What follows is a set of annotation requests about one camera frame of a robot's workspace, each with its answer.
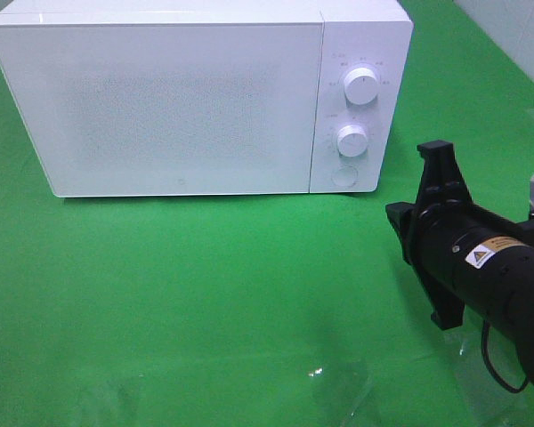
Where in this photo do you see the white microwave door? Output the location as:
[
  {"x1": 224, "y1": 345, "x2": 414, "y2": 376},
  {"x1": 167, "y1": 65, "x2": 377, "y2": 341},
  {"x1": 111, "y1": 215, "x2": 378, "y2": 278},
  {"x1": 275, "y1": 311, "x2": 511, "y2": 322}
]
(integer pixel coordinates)
[{"x1": 0, "y1": 24, "x2": 322, "y2": 197}]

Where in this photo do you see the round white door-release button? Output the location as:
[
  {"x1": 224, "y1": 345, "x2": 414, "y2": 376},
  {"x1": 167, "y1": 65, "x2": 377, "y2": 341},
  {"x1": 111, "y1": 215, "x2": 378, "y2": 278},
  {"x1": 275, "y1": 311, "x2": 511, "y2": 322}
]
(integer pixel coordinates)
[{"x1": 331, "y1": 165, "x2": 358, "y2": 188}]

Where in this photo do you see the upper white microwave knob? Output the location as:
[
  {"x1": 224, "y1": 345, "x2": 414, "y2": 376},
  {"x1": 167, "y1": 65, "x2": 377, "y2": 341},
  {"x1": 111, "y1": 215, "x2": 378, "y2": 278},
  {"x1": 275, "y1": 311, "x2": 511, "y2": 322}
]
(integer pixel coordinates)
[{"x1": 343, "y1": 65, "x2": 379, "y2": 105}]

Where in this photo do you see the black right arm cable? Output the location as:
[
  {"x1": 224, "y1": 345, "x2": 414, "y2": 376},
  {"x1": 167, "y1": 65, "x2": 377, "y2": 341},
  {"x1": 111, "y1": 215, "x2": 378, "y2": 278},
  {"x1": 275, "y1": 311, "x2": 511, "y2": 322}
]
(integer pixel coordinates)
[{"x1": 480, "y1": 319, "x2": 529, "y2": 394}]

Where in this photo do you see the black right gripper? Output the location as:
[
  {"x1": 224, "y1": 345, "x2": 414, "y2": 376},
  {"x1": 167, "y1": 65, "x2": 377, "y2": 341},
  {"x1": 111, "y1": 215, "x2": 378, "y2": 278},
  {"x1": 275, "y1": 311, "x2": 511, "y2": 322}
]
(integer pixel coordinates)
[{"x1": 385, "y1": 140, "x2": 472, "y2": 314}]

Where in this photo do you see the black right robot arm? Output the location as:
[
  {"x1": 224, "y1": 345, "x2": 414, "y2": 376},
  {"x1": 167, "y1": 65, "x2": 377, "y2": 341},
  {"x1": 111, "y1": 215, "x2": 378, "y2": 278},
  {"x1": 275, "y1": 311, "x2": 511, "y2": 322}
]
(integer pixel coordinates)
[{"x1": 385, "y1": 140, "x2": 534, "y2": 393}]

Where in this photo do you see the lower white microwave knob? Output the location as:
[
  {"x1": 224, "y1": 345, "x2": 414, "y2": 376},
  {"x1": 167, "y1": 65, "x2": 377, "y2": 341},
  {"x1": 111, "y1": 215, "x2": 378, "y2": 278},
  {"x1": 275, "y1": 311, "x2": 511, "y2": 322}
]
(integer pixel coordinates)
[{"x1": 336, "y1": 125, "x2": 368, "y2": 157}]

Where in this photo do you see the white microwave knob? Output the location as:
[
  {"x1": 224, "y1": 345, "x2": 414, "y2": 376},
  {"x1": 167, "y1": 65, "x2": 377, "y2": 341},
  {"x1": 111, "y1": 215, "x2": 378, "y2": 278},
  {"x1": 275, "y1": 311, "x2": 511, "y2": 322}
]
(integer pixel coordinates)
[
  {"x1": 336, "y1": 125, "x2": 368, "y2": 157},
  {"x1": 343, "y1": 65, "x2": 379, "y2": 105}
]

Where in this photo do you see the white microwave oven body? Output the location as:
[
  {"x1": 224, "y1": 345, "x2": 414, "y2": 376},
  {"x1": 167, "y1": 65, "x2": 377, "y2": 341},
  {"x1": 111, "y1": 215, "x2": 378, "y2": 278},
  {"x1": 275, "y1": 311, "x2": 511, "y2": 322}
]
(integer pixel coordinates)
[{"x1": 0, "y1": 1, "x2": 413, "y2": 193}]

